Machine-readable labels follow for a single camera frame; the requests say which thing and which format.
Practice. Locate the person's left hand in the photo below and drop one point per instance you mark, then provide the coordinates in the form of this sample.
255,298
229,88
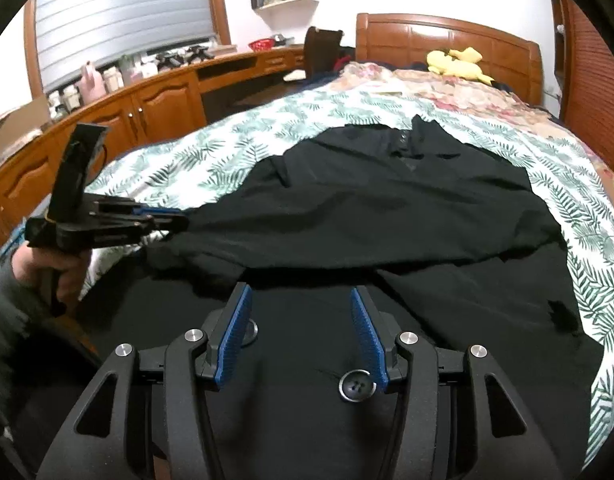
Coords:
74,275

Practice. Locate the white paper sheet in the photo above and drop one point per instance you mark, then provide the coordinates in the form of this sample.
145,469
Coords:
295,76

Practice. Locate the leaf print bed sheet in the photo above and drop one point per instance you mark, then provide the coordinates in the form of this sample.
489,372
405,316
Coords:
187,160

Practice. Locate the wooden window frame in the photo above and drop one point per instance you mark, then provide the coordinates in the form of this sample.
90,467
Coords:
219,5

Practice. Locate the dark wooden chair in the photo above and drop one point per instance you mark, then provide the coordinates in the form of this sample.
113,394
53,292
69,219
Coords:
322,45

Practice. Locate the white bottle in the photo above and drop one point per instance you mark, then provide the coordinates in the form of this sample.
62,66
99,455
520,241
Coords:
113,80

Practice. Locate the pink tissue box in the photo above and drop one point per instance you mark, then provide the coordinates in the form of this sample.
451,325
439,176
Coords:
143,72

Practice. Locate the grey window blind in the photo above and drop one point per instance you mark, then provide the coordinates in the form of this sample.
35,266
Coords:
127,10

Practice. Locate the green bottle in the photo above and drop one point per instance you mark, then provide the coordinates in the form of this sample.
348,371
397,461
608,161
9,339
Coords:
127,67

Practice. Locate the cardboard box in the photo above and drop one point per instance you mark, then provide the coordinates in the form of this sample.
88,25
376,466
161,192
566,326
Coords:
17,120

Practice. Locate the black coat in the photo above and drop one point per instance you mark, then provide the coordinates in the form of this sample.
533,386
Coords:
362,200

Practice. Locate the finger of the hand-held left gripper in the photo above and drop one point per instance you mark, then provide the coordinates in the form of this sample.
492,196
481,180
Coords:
154,210
167,223

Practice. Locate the pink bottle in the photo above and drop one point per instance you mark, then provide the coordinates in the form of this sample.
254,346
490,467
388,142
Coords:
93,84

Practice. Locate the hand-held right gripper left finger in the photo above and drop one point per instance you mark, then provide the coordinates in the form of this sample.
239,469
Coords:
232,340

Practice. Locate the red basket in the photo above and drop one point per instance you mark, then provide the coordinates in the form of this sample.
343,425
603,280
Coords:
261,46

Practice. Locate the wooden louvered wardrobe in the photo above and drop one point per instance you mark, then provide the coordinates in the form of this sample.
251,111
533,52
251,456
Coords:
597,85

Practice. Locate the black handheld gadget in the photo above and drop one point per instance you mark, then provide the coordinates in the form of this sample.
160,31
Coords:
167,59
194,54

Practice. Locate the floral blanket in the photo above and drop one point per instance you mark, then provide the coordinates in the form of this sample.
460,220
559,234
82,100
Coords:
462,95

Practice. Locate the wooden desk cabinet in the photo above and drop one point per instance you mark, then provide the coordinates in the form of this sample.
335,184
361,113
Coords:
162,100

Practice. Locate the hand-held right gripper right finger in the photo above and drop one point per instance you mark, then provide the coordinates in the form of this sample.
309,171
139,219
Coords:
369,340

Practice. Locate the wooden headboard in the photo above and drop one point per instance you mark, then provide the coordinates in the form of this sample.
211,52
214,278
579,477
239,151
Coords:
402,40

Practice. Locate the yellow plush toy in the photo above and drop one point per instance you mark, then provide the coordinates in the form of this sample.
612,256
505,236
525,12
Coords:
452,65

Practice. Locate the grey metal pot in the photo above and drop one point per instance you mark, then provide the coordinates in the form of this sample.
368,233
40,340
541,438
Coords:
279,40

